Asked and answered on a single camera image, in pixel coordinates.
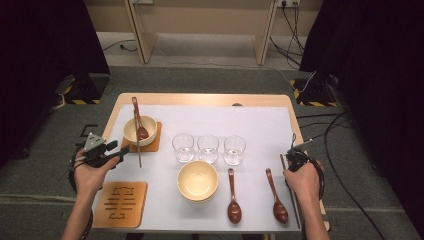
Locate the light wooden background desk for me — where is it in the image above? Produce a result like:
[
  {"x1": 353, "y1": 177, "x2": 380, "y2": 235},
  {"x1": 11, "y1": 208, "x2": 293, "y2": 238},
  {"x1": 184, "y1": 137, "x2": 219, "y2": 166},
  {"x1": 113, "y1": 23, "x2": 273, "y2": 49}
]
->
[{"x1": 123, "y1": 0, "x2": 279, "y2": 67}]

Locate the white floor cable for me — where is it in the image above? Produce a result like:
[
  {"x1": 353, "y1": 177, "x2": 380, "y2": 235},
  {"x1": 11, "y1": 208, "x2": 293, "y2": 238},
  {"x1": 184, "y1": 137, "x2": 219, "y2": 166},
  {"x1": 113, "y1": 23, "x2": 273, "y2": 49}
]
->
[{"x1": 154, "y1": 44, "x2": 317, "y2": 94}]

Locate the long black floor cable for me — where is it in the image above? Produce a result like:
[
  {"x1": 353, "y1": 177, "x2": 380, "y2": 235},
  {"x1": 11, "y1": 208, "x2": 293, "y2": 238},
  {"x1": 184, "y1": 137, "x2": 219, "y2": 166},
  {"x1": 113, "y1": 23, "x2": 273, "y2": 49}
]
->
[{"x1": 323, "y1": 112, "x2": 388, "y2": 240}]

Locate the clear drinking glass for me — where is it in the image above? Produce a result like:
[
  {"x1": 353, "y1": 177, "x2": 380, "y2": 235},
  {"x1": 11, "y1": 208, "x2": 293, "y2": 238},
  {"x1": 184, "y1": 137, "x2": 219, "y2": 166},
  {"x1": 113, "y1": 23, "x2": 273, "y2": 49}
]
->
[
  {"x1": 196, "y1": 133, "x2": 220, "y2": 164},
  {"x1": 171, "y1": 132, "x2": 195, "y2": 164},
  {"x1": 223, "y1": 134, "x2": 247, "y2": 166}
]

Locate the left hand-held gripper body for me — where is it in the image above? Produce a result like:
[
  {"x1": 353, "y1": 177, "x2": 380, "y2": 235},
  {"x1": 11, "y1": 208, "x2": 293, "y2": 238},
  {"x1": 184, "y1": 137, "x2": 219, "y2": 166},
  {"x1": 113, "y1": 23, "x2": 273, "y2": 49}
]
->
[{"x1": 79, "y1": 132, "x2": 116, "y2": 169}]

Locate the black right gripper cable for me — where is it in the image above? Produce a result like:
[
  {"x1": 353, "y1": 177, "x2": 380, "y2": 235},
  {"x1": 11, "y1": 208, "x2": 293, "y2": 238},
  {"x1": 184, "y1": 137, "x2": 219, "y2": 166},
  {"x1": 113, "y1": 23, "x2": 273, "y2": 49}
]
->
[{"x1": 308, "y1": 154, "x2": 326, "y2": 201}]

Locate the black curtain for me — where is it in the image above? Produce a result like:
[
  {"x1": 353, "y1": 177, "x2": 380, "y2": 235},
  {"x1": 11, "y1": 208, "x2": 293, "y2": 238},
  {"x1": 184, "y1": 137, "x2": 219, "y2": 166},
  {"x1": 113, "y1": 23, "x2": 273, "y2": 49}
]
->
[
  {"x1": 0, "y1": 0, "x2": 111, "y2": 169},
  {"x1": 299, "y1": 0, "x2": 424, "y2": 231}
]

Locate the wooden coaster with cutouts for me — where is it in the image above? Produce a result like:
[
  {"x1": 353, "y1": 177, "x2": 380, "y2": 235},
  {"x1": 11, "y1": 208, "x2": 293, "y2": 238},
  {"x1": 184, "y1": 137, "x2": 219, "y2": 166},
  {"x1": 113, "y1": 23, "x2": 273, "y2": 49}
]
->
[
  {"x1": 121, "y1": 121, "x2": 163, "y2": 154},
  {"x1": 92, "y1": 181, "x2": 148, "y2": 229}
]

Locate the black wall power cable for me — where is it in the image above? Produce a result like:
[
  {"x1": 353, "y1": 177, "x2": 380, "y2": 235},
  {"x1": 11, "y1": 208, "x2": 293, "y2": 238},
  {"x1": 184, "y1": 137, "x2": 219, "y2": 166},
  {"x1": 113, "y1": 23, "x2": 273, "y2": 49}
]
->
[
  {"x1": 269, "y1": 0, "x2": 303, "y2": 67},
  {"x1": 289, "y1": 0, "x2": 306, "y2": 54}
]

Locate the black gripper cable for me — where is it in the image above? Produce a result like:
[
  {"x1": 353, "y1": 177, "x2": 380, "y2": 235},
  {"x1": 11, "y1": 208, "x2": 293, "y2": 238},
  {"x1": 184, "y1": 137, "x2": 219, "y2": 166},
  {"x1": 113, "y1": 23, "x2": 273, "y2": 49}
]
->
[
  {"x1": 67, "y1": 146, "x2": 95, "y2": 240},
  {"x1": 308, "y1": 154, "x2": 326, "y2": 201}
]

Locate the cream ceramic bowl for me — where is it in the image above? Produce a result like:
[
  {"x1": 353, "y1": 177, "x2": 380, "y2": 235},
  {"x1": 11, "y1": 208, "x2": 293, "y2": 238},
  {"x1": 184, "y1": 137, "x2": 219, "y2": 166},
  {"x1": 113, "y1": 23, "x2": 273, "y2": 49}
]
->
[
  {"x1": 179, "y1": 194, "x2": 217, "y2": 204},
  {"x1": 122, "y1": 115, "x2": 158, "y2": 147},
  {"x1": 176, "y1": 160, "x2": 220, "y2": 202}
]

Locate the black yellow-striped stand base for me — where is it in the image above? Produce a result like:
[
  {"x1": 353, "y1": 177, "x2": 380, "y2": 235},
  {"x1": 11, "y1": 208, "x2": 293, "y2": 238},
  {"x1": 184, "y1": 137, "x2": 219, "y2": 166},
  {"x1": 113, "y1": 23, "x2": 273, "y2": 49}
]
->
[
  {"x1": 63, "y1": 73, "x2": 111, "y2": 106},
  {"x1": 289, "y1": 77, "x2": 338, "y2": 108}
]

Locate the reddish brown wooden spoon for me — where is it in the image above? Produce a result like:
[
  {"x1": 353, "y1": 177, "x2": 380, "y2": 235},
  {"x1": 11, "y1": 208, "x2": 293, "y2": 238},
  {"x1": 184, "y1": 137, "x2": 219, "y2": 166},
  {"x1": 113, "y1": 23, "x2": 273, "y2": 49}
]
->
[
  {"x1": 130, "y1": 96, "x2": 150, "y2": 141},
  {"x1": 265, "y1": 168, "x2": 289, "y2": 225},
  {"x1": 227, "y1": 168, "x2": 243, "y2": 225}
]

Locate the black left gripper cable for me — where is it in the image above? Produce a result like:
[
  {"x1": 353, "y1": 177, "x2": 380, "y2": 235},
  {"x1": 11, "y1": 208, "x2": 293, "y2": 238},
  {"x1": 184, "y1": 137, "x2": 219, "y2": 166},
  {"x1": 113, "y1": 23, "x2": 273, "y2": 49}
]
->
[{"x1": 67, "y1": 146, "x2": 95, "y2": 240}]

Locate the person's right hand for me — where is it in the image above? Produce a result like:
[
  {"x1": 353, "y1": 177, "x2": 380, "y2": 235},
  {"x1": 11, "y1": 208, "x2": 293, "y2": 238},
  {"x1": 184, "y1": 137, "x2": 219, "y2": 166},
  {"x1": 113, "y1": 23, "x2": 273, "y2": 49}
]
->
[{"x1": 283, "y1": 159, "x2": 324, "y2": 203}]

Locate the person's left hand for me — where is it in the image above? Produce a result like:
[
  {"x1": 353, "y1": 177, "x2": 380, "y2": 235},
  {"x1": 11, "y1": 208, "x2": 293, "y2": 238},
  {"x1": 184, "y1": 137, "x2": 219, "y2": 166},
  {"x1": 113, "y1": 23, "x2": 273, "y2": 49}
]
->
[{"x1": 73, "y1": 149, "x2": 121, "y2": 194}]

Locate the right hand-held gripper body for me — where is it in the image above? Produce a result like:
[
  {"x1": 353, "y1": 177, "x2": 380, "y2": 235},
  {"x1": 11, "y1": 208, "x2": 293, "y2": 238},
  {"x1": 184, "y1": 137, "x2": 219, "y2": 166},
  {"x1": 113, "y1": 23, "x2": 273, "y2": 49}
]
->
[{"x1": 285, "y1": 134, "x2": 314, "y2": 173}]

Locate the black floor cable with plug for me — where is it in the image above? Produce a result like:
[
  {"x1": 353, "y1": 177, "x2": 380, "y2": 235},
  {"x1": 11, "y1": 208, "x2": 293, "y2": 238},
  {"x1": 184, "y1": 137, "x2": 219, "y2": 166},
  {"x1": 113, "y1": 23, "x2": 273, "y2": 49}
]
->
[{"x1": 101, "y1": 39, "x2": 138, "y2": 53}]

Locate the pale grey floor device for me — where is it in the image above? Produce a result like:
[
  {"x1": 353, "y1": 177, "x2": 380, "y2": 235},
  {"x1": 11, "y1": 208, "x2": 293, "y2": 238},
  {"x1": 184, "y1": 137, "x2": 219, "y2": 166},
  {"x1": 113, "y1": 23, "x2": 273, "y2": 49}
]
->
[{"x1": 49, "y1": 74, "x2": 77, "y2": 113}]

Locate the white table mat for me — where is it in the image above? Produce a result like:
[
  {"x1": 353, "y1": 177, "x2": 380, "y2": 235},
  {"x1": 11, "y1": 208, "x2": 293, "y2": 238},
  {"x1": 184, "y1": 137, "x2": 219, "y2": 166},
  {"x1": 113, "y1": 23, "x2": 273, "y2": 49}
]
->
[{"x1": 89, "y1": 104, "x2": 320, "y2": 234}]

